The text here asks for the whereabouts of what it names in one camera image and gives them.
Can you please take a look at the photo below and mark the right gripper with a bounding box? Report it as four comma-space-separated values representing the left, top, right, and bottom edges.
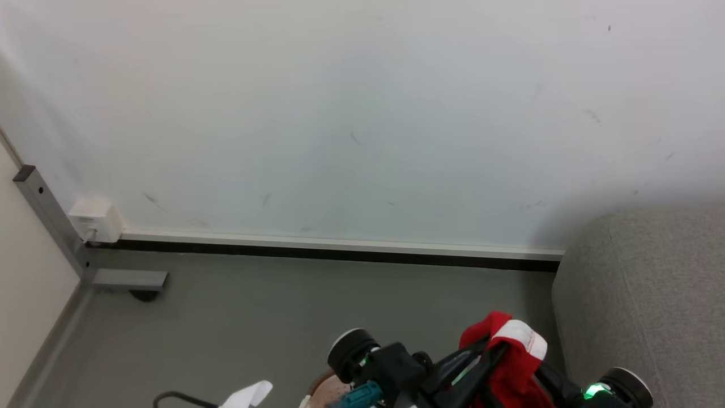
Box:
422, 339, 510, 408

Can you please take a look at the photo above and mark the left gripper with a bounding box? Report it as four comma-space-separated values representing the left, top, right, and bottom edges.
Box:
362, 342, 434, 408

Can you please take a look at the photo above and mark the red garment with white trim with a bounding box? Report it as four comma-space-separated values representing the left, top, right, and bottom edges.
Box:
458, 311, 557, 408

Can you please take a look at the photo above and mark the white basket with brown rim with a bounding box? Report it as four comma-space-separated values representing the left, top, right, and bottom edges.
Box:
298, 368, 355, 408

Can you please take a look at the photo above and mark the white and black baseboard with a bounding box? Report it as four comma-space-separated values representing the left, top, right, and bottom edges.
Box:
87, 228, 566, 273

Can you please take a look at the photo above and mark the grey fabric sofa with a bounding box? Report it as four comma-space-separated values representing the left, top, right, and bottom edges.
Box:
552, 201, 725, 408

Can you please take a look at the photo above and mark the beige partition panel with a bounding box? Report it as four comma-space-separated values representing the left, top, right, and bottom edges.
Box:
0, 139, 81, 406

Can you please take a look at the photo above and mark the thin black cable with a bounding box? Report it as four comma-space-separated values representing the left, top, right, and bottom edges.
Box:
152, 391, 220, 408

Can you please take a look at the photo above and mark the white wall socket box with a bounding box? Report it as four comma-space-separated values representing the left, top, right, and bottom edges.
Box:
68, 197, 124, 244

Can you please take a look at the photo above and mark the grey metal frame post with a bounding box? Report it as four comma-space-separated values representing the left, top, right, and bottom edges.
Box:
12, 165, 169, 293

